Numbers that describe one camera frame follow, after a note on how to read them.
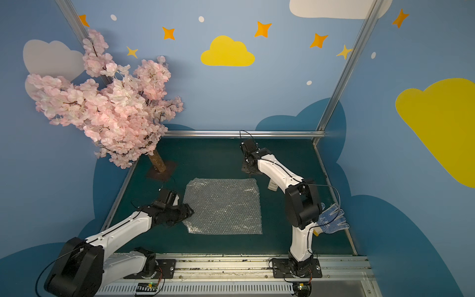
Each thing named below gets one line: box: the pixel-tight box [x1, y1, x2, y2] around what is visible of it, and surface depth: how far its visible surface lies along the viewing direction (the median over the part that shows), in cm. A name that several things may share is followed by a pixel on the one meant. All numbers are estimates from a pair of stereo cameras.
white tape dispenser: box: [267, 178, 279, 192], surface depth 100 cm
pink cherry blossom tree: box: [27, 29, 184, 174], surface depth 62 cm
